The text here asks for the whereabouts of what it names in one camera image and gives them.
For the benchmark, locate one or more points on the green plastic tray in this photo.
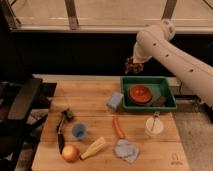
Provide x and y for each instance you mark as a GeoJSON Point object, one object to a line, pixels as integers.
{"type": "Point", "coordinates": [162, 100]}

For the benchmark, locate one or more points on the yellow corn cob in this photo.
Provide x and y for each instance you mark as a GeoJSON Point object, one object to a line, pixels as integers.
{"type": "Point", "coordinates": [95, 147]}

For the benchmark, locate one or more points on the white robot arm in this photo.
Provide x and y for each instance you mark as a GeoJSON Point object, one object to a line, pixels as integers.
{"type": "Point", "coordinates": [154, 42]}

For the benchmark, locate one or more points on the small dark clip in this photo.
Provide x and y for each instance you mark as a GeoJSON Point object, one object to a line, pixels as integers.
{"type": "Point", "coordinates": [69, 114]}

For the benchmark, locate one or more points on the black handled tool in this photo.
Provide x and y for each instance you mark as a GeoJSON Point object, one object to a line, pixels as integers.
{"type": "Point", "coordinates": [61, 140]}

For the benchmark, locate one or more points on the white cup with spoon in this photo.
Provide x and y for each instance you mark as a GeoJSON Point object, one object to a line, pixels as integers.
{"type": "Point", "coordinates": [154, 126]}

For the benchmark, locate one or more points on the blue crumpled cloth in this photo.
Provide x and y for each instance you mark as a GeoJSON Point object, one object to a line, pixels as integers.
{"type": "Point", "coordinates": [126, 151]}

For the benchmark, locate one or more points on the blue small cup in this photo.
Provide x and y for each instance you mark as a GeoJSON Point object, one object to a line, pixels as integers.
{"type": "Point", "coordinates": [79, 131]}

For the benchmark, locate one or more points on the blue sponge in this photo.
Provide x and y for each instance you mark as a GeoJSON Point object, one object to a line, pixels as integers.
{"type": "Point", "coordinates": [115, 100]}

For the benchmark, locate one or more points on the red bowl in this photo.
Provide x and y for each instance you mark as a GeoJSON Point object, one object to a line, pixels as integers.
{"type": "Point", "coordinates": [140, 94]}

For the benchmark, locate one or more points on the black office chair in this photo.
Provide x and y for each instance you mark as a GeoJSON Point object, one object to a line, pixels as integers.
{"type": "Point", "coordinates": [15, 130]}

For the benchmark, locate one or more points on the orange carrot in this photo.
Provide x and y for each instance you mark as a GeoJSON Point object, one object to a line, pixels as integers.
{"type": "Point", "coordinates": [120, 134]}

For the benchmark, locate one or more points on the dark red grape bunch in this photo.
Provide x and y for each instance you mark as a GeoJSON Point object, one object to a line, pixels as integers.
{"type": "Point", "coordinates": [130, 66]}

